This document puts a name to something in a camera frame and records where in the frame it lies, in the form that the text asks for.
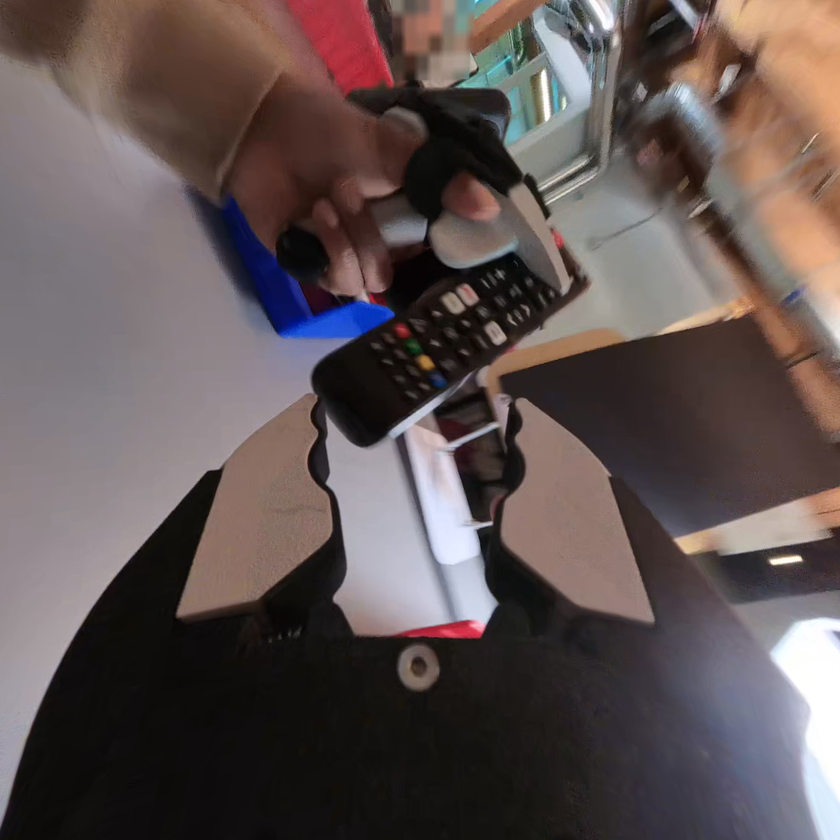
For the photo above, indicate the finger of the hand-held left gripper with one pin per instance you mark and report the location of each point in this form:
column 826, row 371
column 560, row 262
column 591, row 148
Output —
column 472, row 239
column 535, row 236

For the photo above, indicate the silver ventilation duct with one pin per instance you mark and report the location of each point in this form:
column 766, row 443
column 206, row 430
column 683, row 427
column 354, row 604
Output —
column 600, row 65

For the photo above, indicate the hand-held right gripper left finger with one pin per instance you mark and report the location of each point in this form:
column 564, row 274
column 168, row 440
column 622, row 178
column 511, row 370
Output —
column 262, row 525

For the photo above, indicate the black screen wooden frame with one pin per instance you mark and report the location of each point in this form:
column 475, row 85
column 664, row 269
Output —
column 656, row 426

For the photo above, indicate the black remote control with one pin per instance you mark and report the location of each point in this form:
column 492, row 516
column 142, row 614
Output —
column 420, row 354

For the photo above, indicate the person's left hand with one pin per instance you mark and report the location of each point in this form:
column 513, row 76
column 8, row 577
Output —
column 295, row 164

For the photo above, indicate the person's left forearm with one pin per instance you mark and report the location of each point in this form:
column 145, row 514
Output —
column 164, row 85

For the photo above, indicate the white metal stand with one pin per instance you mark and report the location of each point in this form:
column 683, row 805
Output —
column 446, row 499

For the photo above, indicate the red plastic bin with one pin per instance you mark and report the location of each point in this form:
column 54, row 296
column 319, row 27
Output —
column 341, row 39

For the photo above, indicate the blue storage bin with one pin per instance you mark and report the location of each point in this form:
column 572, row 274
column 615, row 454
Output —
column 275, row 289

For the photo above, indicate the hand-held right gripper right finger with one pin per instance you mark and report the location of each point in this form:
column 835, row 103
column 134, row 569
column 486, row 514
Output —
column 571, row 531

